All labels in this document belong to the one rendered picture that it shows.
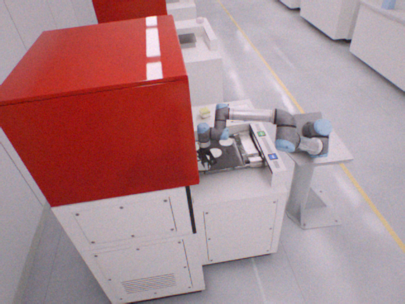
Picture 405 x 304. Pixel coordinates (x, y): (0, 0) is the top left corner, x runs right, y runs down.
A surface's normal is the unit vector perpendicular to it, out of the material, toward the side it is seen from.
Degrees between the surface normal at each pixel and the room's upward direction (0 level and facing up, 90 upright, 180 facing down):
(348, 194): 0
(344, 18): 90
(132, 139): 90
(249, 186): 0
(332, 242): 0
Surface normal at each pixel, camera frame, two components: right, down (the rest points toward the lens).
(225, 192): -0.07, -0.75
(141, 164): 0.15, 0.65
